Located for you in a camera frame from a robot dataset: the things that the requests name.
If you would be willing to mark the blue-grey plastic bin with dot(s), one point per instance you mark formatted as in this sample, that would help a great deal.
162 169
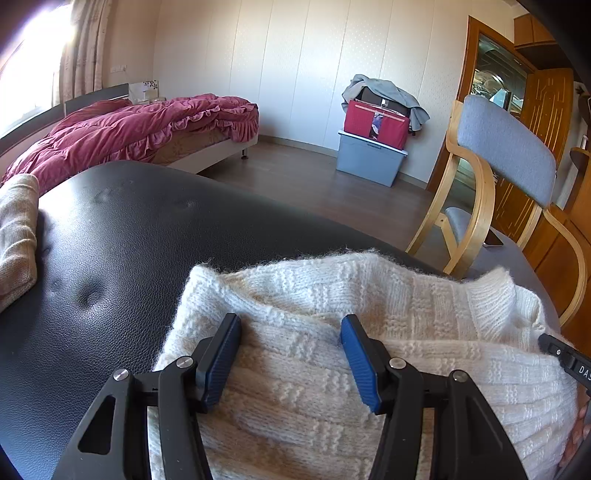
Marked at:
369 161

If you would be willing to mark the red storage box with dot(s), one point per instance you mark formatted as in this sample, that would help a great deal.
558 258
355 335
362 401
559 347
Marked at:
376 124

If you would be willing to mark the off-white ribbed knit sweater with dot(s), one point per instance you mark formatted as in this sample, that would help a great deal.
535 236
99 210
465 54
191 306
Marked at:
18 240

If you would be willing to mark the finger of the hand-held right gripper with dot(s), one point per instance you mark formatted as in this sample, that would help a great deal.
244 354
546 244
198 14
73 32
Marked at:
554 346

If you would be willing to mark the wooden wardrobe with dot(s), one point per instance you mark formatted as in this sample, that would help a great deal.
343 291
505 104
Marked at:
579 240

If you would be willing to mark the crimson ruffled bedspread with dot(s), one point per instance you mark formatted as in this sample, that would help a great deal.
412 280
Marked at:
115 129

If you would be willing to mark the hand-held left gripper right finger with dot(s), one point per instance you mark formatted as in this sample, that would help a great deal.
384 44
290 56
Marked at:
360 364

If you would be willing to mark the grey armchair wooden arms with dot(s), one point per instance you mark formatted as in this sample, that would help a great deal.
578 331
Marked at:
508 143

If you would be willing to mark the bed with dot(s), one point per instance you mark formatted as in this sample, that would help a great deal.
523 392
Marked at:
207 154

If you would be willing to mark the cream block-pattern knit sweater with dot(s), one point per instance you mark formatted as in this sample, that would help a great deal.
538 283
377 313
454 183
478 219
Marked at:
300 323

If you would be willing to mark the wooden overhead cabinet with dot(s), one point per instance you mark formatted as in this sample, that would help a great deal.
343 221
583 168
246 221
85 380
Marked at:
535 30

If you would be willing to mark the wooden door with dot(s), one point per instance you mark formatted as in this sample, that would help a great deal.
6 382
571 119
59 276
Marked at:
549 106

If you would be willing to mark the grey garment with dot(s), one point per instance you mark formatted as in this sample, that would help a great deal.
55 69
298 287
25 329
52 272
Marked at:
401 92

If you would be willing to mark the white gift box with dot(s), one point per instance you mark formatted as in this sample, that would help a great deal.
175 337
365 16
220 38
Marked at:
144 90

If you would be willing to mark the window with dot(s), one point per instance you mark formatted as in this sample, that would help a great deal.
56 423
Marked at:
27 69

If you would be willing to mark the wooden door frame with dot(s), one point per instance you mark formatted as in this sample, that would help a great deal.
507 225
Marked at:
466 69

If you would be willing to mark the person's right hand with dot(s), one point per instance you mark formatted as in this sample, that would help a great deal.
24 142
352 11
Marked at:
579 434

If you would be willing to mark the dark smartphone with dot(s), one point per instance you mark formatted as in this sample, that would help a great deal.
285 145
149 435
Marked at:
494 239

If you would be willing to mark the beige patterned curtain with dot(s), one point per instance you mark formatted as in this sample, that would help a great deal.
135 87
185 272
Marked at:
87 46

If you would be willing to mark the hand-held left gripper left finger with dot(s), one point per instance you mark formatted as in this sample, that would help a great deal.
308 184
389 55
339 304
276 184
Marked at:
221 364

